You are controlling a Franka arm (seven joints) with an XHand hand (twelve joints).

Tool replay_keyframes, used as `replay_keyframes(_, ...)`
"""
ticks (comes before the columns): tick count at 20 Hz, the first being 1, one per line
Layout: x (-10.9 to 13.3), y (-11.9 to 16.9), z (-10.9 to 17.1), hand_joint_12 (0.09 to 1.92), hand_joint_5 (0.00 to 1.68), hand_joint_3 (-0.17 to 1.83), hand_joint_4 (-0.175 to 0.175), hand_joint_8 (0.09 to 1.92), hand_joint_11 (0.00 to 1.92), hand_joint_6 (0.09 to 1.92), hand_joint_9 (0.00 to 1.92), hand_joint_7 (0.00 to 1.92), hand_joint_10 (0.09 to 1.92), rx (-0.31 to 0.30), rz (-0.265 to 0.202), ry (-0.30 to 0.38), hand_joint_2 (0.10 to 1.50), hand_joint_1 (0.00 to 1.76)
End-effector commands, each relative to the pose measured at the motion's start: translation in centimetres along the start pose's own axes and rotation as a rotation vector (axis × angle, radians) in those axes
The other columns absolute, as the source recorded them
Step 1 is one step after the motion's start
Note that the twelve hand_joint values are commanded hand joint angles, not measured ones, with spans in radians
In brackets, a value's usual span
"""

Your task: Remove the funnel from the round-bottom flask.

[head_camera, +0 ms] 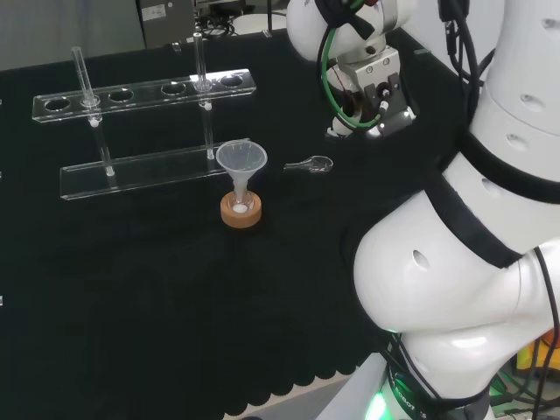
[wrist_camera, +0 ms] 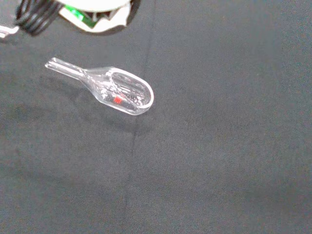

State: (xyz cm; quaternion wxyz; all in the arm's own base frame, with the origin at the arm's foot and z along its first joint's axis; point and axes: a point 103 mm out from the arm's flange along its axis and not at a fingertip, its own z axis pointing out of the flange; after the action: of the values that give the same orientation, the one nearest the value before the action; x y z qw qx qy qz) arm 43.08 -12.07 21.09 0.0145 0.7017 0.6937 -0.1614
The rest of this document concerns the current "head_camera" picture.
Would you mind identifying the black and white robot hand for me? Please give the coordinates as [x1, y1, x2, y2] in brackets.
[325, 72, 417, 141]

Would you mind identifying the black cable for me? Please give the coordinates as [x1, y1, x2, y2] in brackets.
[438, 0, 498, 91]

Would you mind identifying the pale board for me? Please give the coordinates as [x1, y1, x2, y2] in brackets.
[0, 0, 146, 72]

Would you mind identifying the black cloth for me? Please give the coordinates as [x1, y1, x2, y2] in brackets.
[0, 28, 467, 420]

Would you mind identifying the yellow stop button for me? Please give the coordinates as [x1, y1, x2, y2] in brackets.
[517, 330, 560, 374]

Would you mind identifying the clear plastic funnel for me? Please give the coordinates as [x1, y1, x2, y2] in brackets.
[215, 138, 269, 210]

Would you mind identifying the clear round-bottom flask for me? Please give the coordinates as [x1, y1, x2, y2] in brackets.
[230, 187, 256, 217]

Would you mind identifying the clear funnel stand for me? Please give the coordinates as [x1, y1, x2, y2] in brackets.
[32, 32, 258, 202]

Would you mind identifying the grey metal box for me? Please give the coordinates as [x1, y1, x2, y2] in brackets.
[135, 0, 198, 49]

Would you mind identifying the green cable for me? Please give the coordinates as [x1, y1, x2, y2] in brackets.
[317, 0, 390, 132]

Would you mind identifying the cork ring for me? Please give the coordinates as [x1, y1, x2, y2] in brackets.
[220, 192, 264, 229]

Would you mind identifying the clear weighing funnel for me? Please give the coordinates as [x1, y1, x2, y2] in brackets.
[283, 155, 334, 174]

